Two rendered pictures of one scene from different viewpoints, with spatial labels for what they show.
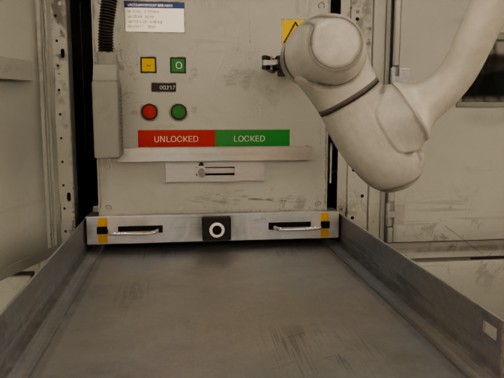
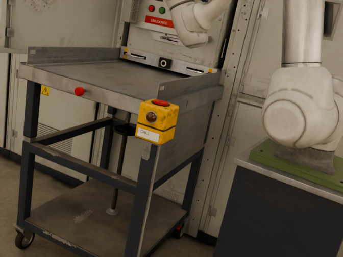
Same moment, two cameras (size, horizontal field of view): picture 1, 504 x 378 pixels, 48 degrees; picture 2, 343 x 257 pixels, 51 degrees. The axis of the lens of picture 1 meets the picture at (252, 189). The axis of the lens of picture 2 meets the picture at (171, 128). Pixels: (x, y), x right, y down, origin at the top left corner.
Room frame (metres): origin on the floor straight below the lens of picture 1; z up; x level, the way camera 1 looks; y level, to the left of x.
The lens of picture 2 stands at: (-0.37, -0.87, 1.12)
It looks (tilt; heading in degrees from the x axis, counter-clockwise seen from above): 17 degrees down; 28
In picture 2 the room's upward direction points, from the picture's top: 11 degrees clockwise
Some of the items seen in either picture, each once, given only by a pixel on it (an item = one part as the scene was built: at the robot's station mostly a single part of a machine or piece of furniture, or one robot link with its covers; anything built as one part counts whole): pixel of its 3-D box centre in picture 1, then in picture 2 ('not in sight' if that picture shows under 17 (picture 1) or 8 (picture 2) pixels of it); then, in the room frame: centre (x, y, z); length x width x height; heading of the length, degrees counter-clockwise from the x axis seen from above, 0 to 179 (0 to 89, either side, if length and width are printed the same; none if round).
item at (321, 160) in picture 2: not in sight; (307, 148); (0.83, -0.73, 0.80); 0.22 x 0.18 x 0.06; 9
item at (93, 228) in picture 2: not in sight; (121, 157); (0.89, 0.04, 0.46); 0.64 x 0.58 x 0.66; 7
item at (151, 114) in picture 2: not in sight; (150, 117); (0.37, -0.41, 0.87); 0.03 x 0.01 x 0.03; 97
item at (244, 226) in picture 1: (215, 225); (167, 62); (1.21, 0.08, 0.89); 0.54 x 0.05 x 0.06; 97
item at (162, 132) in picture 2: not in sight; (157, 121); (0.42, -0.40, 0.85); 0.08 x 0.08 x 0.10; 7
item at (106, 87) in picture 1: (108, 112); (131, 4); (1.10, 0.28, 1.14); 0.08 x 0.05 x 0.17; 7
